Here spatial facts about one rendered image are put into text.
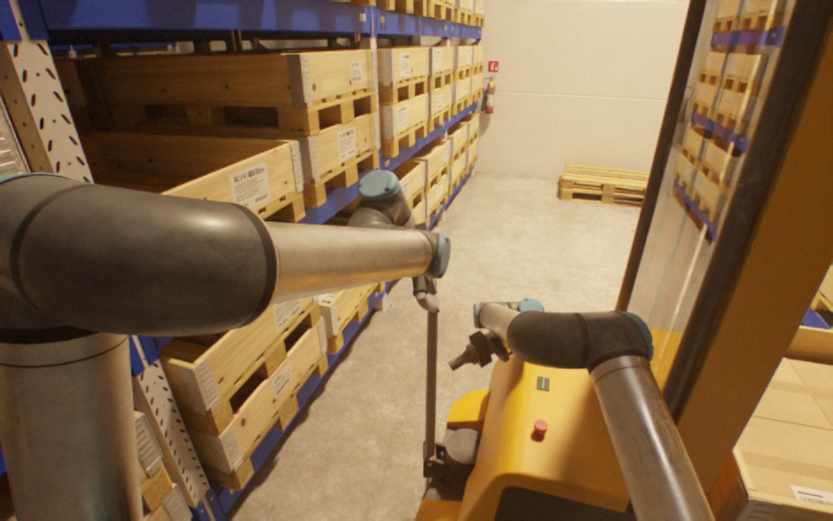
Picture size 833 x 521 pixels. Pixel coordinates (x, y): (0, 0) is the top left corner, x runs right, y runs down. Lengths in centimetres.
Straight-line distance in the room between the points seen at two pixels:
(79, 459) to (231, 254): 26
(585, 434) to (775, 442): 55
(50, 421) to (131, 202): 22
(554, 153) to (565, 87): 96
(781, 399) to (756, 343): 77
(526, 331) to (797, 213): 51
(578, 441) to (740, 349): 53
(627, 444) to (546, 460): 49
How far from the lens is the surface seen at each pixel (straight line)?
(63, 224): 37
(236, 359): 172
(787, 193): 91
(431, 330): 139
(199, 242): 35
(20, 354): 47
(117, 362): 49
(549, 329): 88
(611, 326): 91
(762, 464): 154
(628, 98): 677
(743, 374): 109
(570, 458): 131
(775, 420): 171
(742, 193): 90
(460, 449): 184
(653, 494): 80
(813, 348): 210
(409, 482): 228
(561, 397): 146
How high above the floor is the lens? 189
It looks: 28 degrees down
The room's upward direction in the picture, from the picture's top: straight up
